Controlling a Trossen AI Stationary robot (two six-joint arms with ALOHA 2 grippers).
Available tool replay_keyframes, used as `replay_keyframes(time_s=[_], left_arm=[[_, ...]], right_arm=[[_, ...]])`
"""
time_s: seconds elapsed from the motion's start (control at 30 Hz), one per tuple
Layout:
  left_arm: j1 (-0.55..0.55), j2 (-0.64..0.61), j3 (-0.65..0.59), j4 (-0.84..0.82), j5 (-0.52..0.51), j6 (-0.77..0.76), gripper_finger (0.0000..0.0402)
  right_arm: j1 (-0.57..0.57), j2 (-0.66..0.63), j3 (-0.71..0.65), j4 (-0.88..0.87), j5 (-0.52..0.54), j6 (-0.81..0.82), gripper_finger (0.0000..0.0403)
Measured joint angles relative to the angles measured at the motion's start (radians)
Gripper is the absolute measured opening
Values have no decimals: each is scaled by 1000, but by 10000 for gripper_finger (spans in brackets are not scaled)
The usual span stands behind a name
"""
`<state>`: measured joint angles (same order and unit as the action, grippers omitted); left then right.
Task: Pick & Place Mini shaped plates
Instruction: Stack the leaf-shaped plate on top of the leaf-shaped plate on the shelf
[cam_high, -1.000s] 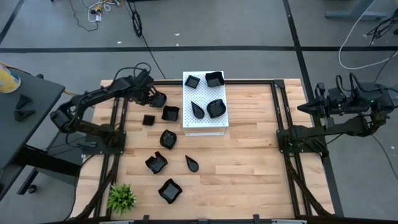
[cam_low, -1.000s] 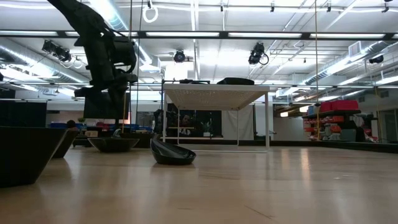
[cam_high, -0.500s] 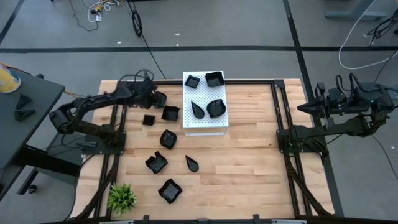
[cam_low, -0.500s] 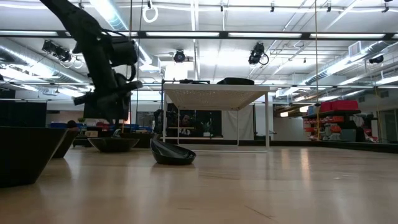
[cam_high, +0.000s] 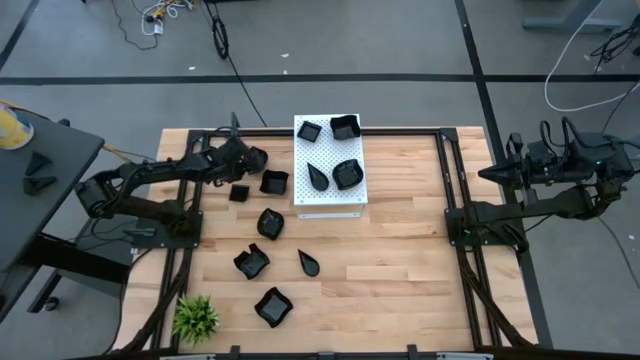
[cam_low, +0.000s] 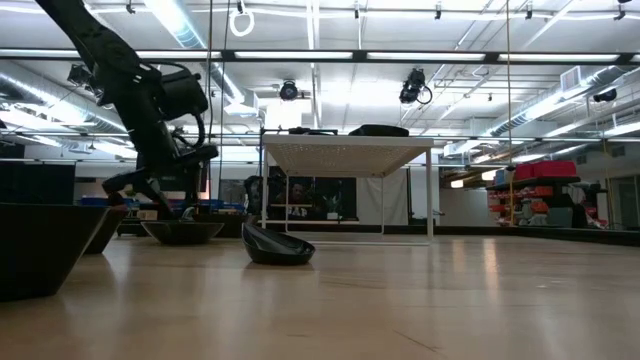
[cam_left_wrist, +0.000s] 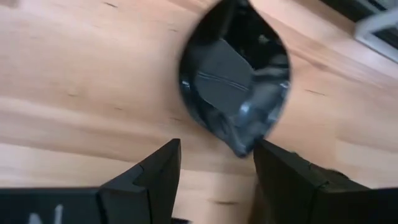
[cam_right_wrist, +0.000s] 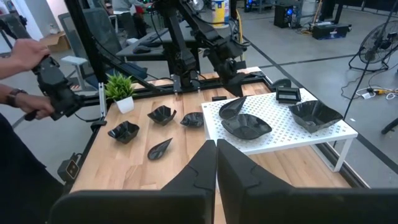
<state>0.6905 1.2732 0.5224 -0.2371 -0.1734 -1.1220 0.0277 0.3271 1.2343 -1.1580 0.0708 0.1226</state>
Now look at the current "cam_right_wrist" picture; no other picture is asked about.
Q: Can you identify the black table clamp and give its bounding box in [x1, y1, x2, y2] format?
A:
[90, 119, 108, 133]
[269, 78, 292, 91]

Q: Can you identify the small green potted plant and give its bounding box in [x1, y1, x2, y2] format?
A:
[104, 72, 137, 114]

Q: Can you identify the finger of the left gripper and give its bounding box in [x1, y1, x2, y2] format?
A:
[223, 73, 238, 96]
[233, 73, 246, 97]

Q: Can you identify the small table-level camera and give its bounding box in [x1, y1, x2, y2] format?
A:
[57, 151, 83, 185]

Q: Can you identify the black furniture leg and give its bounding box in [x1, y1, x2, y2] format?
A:
[381, 117, 398, 136]

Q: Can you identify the white bracket strip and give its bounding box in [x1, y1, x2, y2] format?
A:
[98, 82, 106, 118]

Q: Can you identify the black computer with blue light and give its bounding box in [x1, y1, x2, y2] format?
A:
[272, 3, 302, 29]

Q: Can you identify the person's hand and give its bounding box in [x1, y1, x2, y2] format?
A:
[10, 38, 51, 72]
[17, 93, 56, 121]

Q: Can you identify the white perforated metal shelf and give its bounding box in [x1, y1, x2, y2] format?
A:
[201, 88, 359, 173]

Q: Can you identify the hanging black cable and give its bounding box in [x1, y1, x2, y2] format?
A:
[331, 0, 398, 149]

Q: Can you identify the black teardrop plate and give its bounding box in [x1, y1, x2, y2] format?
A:
[147, 138, 174, 161]
[218, 98, 248, 121]
[218, 96, 248, 120]

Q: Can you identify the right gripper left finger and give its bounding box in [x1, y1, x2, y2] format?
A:
[48, 139, 218, 224]

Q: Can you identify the person's wristwatch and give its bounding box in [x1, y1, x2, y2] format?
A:
[5, 88, 28, 109]

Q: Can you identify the dark grey side desk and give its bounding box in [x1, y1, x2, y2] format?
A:
[115, 27, 201, 62]

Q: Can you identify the black floor fan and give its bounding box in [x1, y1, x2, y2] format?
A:
[348, 19, 398, 74]

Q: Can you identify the black equipment case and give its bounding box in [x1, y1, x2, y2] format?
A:
[312, 22, 353, 41]

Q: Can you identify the black rounded wavy plate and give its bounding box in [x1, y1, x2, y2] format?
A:
[221, 113, 273, 140]
[180, 111, 205, 128]
[221, 116, 273, 141]

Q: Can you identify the yellow cable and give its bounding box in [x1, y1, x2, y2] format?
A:
[234, 8, 246, 62]

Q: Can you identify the person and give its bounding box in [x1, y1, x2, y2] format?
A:
[110, 0, 149, 15]
[0, 111, 65, 224]

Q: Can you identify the large black square wavy plate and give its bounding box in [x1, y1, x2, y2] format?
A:
[107, 120, 141, 145]

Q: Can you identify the grey mesh office chair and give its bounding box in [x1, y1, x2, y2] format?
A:
[57, 6, 124, 91]

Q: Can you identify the cardboard box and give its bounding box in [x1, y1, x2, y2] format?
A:
[39, 30, 72, 54]

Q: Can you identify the yellow and blue canister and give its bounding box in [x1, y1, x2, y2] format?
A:
[211, 0, 231, 29]

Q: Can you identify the black computer mouse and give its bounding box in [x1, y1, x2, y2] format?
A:
[132, 44, 152, 55]

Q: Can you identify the white power strip with cables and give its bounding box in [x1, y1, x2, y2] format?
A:
[340, 79, 398, 101]

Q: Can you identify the person's forearm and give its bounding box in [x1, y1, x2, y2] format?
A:
[0, 83, 19, 106]
[0, 57, 19, 81]

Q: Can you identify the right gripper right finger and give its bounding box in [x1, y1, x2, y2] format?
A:
[216, 139, 398, 224]

